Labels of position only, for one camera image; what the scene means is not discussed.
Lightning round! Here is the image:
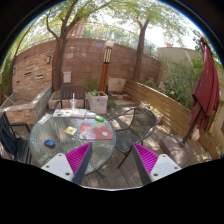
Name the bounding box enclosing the black mesh metal chair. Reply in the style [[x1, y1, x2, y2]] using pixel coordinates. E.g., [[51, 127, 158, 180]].
[[110, 107, 157, 167]]

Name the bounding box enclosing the umbrella stone base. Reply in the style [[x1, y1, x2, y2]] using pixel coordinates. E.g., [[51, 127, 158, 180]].
[[159, 135, 194, 167]]

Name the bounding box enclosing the white wall box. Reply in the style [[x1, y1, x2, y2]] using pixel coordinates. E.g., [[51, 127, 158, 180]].
[[63, 71, 71, 83]]

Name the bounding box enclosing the open book on table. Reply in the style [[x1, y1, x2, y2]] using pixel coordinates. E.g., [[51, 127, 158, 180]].
[[53, 109, 87, 118]]

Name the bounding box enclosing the green small object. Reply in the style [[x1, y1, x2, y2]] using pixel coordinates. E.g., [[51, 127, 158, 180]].
[[95, 115, 105, 122]]

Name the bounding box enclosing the right tree trunk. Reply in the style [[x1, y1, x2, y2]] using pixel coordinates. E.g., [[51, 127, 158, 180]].
[[132, 16, 149, 81]]

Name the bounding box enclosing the red floral mouse pad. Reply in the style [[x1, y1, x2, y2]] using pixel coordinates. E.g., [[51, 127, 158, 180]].
[[80, 122, 113, 140]]

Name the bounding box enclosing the wooden garden lamp post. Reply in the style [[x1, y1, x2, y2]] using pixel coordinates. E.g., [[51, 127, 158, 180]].
[[99, 40, 114, 92]]

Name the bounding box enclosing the white square planter box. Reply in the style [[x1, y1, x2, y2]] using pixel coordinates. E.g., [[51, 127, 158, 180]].
[[87, 91, 108, 114]]

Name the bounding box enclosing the tree trunk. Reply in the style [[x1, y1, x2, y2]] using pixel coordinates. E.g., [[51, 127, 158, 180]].
[[132, 16, 149, 81], [46, 0, 79, 91]]

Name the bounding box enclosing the wooden slat fence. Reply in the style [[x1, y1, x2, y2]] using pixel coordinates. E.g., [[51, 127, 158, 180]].
[[123, 79, 222, 160]]

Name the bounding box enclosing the folded red patio umbrella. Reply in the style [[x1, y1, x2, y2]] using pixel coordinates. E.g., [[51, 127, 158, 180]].
[[182, 36, 220, 144]]

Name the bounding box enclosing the plastic cup with straw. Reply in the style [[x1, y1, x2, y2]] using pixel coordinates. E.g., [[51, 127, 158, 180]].
[[70, 92, 77, 110]]

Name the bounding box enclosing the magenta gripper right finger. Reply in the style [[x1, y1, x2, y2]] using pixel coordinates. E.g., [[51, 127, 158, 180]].
[[132, 142, 183, 186]]

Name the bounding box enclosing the blue computer mouse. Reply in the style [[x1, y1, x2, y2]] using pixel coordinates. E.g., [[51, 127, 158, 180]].
[[44, 140, 55, 148]]

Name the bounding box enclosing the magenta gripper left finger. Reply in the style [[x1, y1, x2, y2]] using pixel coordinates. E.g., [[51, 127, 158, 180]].
[[41, 142, 93, 186]]

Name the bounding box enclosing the black chair at left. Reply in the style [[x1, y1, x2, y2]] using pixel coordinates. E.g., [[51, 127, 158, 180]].
[[0, 112, 32, 164]]

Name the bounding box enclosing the dark wooden slat chair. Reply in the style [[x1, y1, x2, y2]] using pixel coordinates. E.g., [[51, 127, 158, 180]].
[[52, 85, 87, 109]]

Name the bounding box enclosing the round glass patio table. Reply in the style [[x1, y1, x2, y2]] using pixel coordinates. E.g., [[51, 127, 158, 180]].
[[29, 114, 116, 175]]

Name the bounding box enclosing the left tree trunk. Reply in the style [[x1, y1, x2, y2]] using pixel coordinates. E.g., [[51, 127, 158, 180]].
[[46, 0, 79, 91]]

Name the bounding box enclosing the yellow square coaster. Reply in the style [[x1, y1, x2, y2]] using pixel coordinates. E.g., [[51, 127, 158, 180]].
[[65, 126, 77, 135]]

